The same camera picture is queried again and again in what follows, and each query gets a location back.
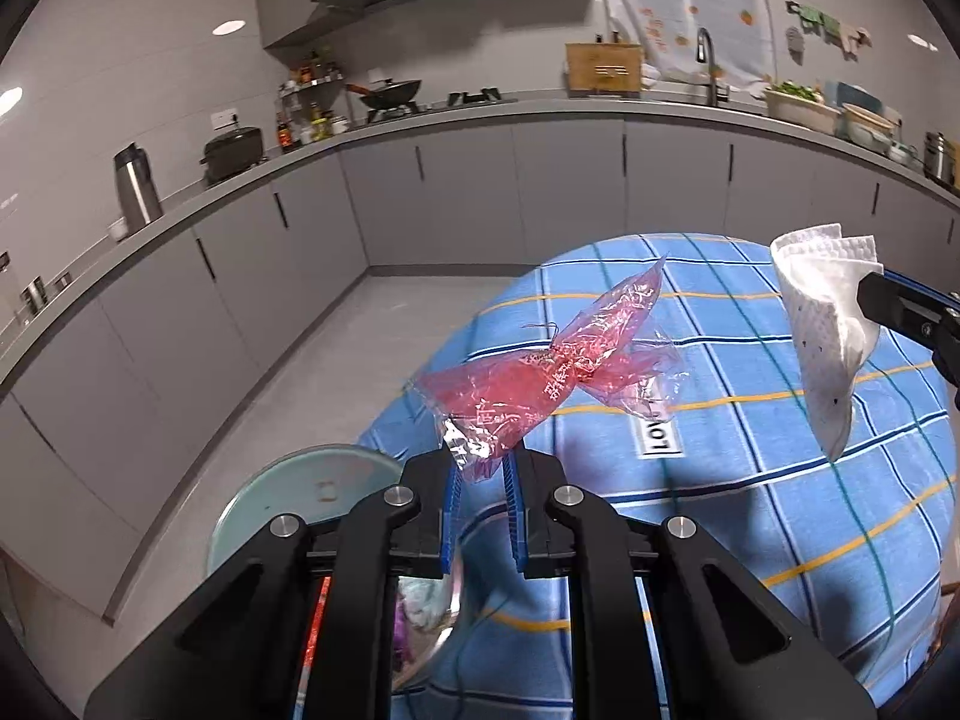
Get blue plaid tablecloth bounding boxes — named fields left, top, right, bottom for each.
left=391, top=232, right=958, bottom=718

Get teal trash bin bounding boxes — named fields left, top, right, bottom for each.
left=205, top=442, right=467, bottom=720

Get beige bowl stack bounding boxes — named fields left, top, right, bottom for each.
left=841, top=103, right=896, bottom=154

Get white love label sticker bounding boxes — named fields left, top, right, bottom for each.
left=640, top=419, right=683, bottom=457

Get spice rack with bottles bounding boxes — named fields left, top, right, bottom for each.
left=278, top=55, right=347, bottom=148

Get purple snack wrapper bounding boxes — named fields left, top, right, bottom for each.
left=392, top=593, right=421, bottom=671

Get pink cellophane wrapper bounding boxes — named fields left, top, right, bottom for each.
left=413, top=262, right=685, bottom=483

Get white paper napkin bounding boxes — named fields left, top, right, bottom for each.
left=770, top=223, right=884, bottom=460

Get black rice cooker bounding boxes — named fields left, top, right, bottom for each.
left=200, top=127, right=265, bottom=185

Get steel pot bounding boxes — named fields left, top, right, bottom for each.
left=923, top=132, right=957, bottom=187

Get dark sauce bottle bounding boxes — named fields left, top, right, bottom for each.
left=277, top=112, right=295, bottom=153

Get grey lower cabinets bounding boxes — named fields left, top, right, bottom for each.
left=2, top=101, right=958, bottom=614

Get orange print window curtain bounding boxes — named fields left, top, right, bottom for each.
left=604, top=0, right=776, bottom=91

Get red plastic bag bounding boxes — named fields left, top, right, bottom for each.
left=302, top=575, right=332, bottom=676

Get hanging cloths on wall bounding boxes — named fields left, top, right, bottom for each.
left=784, top=0, right=872, bottom=60

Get gas stove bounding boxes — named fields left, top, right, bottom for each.
left=359, top=86, right=516, bottom=125

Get black wok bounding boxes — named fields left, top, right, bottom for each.
left=347, top=80, right=421, bottom=110

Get black kitchen faucet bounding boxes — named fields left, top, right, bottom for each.
left=695, top=26, right=731, bottom=107

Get steel thermos jug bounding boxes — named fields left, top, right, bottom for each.
left=114, top=143, right=163, bottom=234

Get beige vegetable basin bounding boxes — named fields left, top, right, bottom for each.
left=765, top=82, right=839, bottom=135

